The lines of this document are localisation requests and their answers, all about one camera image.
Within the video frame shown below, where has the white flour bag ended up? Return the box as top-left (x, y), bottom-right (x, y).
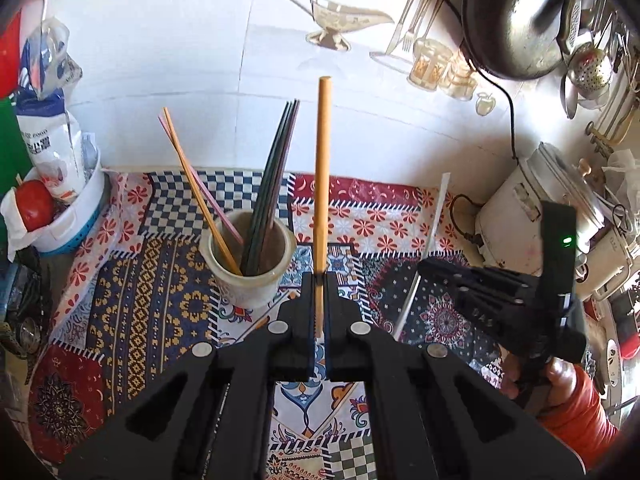
top-left (15, 17), bottom-right (96, 201)

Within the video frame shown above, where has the pink chopstick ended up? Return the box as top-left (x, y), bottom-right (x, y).
top-left (157, 115), bottom-right (245, 246)

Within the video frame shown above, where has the red board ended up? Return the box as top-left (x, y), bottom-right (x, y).
top-left (0, 10), bottom-right (23, 98)

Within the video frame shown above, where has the red-sleeved right forearm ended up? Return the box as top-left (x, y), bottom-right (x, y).
top-left (540, 365), bottom-right (621, 471)

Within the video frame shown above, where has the red tomato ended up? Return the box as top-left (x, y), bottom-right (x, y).
top-left (17, 180), bottom-right (56, 231)

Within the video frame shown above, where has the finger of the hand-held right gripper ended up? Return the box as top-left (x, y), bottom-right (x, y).
top-left (416, 266), bottom-right (467, 307)
top-left (419, 258), bottom-right (542, 294)

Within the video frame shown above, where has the patterned tablecloth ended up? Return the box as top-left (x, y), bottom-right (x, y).
top-left (25, 170), bottom-right (608, 480)

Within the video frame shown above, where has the long black cable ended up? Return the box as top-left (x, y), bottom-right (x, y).
top-left (432, 0), bottom-right (518, 162)

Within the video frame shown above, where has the white plastic bag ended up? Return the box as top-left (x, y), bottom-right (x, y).
top-left (602, 150), bottom-right (640, 211)

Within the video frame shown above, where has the green board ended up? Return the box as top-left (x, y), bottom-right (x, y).
top-left (0, 97), bottom-right (33, 241)

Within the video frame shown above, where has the steel pot with lid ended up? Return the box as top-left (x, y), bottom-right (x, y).
top-left (565, 160), bottom-right (621, 241)

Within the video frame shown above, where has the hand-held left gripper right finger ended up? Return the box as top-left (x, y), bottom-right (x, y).
top-left (322, 272), bottom-right (586, 480)

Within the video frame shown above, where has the white chopstick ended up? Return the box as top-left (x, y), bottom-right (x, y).
top-left (392, 172), bottom-right (452, 342)

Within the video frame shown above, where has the metal strainer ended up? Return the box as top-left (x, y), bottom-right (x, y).
top-left (560, 42), bottom-right (613, 121)

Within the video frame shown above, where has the white plastic cup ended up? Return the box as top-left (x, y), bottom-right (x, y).
top-left (200, 210), bottom-right (297, 308)

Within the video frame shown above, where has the white rice cooker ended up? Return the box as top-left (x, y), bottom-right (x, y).
top-left (474, 142), bottom-right (601, 268)

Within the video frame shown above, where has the cream electric kettle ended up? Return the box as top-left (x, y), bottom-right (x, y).
top-left (575, 230), bottom-right (633, 303)

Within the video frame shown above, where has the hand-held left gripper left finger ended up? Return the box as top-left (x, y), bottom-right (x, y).
top-left (59, 272), bottom-right (317, 480)

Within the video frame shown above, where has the white and blue plastic basket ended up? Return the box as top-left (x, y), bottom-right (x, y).
top-left (2, 167), bottom-right (107, 255)

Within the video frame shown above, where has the yellow chopstick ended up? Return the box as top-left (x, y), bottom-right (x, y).
top-left (161, 106), bottom-right (243, 277)
top-left (313, 76), bottom-right (333, 340)

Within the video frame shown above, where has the black power cable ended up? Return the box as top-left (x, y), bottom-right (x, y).
top-left (449, 193), bottom-right (485, 248)

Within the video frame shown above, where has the black wok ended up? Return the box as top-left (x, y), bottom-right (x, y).
top-left (462, 0), bottom-right (576, 80)

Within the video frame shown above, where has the person's right hand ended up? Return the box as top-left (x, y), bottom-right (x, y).
top-left (500, 354), bottom-right (577, 414)

